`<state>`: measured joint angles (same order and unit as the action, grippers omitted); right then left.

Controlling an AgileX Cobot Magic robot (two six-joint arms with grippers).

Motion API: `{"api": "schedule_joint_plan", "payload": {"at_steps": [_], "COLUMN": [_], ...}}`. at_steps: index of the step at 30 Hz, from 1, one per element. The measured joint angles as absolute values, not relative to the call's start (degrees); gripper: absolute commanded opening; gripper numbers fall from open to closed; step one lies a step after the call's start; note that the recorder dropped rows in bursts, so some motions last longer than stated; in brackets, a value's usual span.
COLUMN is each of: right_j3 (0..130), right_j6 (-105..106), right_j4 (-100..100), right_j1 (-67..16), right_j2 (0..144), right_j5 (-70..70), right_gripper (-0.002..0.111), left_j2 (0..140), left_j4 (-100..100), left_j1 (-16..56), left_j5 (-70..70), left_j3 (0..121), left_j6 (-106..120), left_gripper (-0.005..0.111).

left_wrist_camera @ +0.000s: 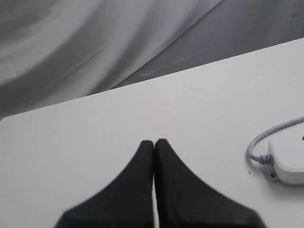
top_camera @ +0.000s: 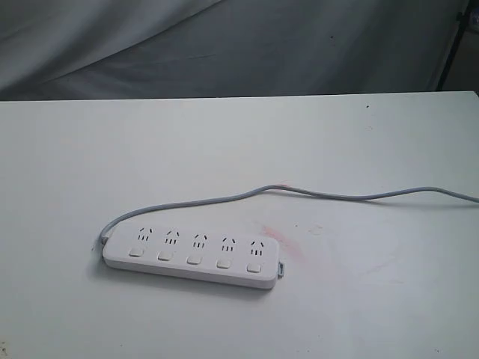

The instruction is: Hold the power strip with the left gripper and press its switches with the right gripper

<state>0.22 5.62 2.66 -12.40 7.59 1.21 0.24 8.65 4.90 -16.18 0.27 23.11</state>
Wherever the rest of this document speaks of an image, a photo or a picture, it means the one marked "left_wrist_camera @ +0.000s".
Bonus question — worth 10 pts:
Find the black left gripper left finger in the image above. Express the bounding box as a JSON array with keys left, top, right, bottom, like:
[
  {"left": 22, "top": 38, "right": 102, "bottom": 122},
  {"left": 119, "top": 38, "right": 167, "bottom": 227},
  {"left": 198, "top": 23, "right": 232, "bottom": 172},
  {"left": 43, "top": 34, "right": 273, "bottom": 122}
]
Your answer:
[{"left": 56, "top": 141, "right": 154, "bottom": 228}]

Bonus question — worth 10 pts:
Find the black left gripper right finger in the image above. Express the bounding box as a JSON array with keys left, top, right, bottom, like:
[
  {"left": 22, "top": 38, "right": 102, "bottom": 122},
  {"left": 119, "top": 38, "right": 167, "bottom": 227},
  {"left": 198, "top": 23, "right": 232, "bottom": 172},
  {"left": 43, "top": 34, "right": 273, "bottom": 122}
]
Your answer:
[{"left": 154, "top": 139, "right": 266, "bottom": 228}]

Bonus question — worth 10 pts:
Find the white power strip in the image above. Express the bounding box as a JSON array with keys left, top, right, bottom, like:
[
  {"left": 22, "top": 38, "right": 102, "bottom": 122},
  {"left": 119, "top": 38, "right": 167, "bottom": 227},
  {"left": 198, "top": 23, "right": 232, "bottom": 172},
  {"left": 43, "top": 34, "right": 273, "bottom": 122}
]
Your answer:
[{"left": 268, "top": 135, "right": 304, "bottom": 185}]

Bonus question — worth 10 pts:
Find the grey backdrop cloth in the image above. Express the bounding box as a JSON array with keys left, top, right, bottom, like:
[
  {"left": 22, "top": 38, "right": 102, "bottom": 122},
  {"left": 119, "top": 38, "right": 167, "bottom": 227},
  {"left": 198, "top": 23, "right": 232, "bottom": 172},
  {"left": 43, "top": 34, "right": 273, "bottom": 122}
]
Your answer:
[{"left": 0, "top": 0, "right": 304, "bottom": 117}]

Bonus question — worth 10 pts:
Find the grey power cord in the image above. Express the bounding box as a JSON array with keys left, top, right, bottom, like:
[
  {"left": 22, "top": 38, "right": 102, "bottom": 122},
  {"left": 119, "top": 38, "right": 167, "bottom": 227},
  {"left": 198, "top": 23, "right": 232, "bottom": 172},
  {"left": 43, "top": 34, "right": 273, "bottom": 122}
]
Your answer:
[{"left": 246, "top": 116, "right": 304, "bottom": 167}]

